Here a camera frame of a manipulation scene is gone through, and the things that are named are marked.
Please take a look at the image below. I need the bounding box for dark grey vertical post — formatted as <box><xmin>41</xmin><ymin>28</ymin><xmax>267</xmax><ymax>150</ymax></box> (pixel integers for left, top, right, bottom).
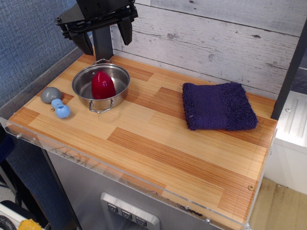
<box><xmin>93</xmin><ymin>26</ymin><xmax>114</xmax><ymax>60</ymax></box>

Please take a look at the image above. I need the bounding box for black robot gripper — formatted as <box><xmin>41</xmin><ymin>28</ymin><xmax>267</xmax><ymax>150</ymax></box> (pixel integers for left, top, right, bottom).
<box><xmin>55</xmin><ymin>0</ymin><xmax>138</xmax><ymax>56</ymax></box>

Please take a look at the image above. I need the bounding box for silver cabinet with buttons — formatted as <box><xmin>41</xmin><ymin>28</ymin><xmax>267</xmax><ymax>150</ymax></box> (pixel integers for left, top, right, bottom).
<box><xmin>47</xmin><ymin>151</ymin><xmax>216</xmax><ymax>230</ymax></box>

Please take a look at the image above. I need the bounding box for white side cabinet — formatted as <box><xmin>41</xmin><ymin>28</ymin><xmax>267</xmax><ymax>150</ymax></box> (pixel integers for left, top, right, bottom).
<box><xmin>264</xmin><ymin>91</ymin><xmax>307</xmax><ymax>194</ymax></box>

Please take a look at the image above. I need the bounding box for red plastic egg toy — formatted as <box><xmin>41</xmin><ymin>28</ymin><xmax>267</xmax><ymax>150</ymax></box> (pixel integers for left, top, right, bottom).
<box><xmin>92</xmin><ymin>71</ymin><xmax>116</xmax><ymax>100</ymax></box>

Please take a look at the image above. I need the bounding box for yellow object at corner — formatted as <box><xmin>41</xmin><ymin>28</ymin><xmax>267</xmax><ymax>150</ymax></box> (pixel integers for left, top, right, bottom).
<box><xmin>17</xmin><ymin>219</ymin><xmax>43</xmax><ymax>230</ymax></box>

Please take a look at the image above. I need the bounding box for grey and blue toy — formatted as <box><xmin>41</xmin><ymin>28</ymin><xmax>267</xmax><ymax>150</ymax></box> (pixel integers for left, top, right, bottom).
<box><xmin>41</xmin><ymin>87</ymin><xmax>71</xmax><ymax>119</ymax></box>

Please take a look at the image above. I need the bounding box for stainless steel pot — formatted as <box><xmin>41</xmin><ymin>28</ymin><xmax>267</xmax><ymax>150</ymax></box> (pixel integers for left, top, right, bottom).
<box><xmin>72</xmin><ymin>59</ymin><xmax>130</xmax><ymax>113</ymax></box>

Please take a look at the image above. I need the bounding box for dark right frame post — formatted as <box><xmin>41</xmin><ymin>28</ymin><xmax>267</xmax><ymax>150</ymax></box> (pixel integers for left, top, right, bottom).
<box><xmin>271</xmin><ymin>0</ymin><xmax>307</xmax><ymax>120</ymax></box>

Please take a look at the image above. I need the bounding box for dark blue cloth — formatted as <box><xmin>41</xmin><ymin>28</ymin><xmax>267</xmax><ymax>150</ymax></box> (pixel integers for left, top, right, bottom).
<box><xmin>182</xmin><ymin>82</ymin><xmax>258</xmax><ymax>131</ymax></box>

